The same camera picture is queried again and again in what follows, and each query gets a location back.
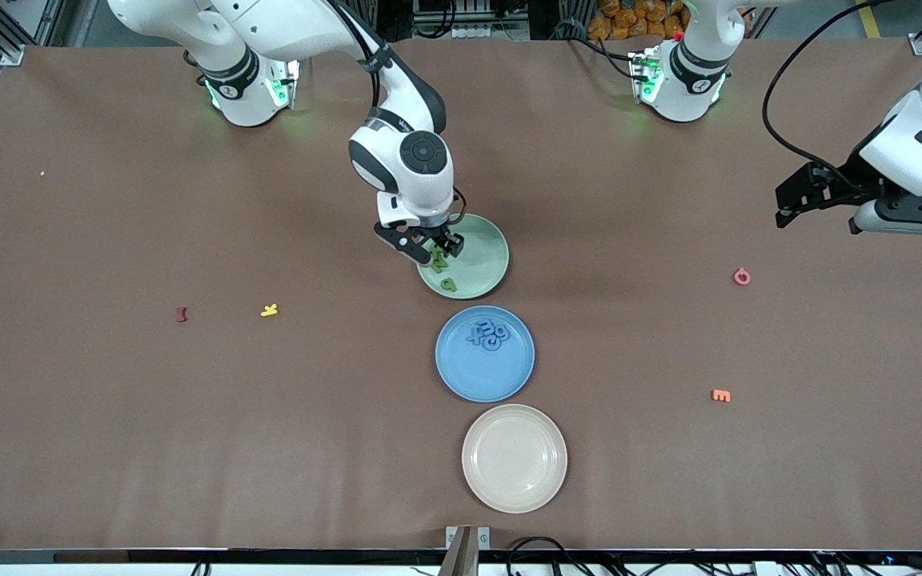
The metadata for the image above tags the green plate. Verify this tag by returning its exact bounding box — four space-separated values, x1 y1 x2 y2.
417 213 510 301

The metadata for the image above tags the blue plate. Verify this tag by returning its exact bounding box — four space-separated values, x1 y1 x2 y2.
435 305 536 403

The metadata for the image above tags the long white power strip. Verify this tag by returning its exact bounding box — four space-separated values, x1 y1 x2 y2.
451 22 530 41

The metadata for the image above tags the beige plate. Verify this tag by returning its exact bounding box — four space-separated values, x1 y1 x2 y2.
462 403 569 514

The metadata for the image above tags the brown table cover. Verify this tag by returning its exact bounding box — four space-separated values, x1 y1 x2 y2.
0 36 922 553

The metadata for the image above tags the orange mesh bag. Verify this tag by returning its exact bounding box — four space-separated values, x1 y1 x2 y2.
587 0 687 41

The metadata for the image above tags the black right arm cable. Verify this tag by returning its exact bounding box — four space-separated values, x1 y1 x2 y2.
325 0 467 225

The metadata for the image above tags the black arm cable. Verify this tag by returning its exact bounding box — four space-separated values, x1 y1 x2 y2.
325 0 467 225
762 0 898 193

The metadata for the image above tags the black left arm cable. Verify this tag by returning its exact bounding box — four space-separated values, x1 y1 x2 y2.
762 0 898 193

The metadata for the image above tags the grey metal bracket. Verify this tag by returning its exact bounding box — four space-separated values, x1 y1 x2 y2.
445 524 491 553

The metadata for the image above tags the brown vertical post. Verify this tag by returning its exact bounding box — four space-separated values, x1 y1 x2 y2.
439 526 479 576

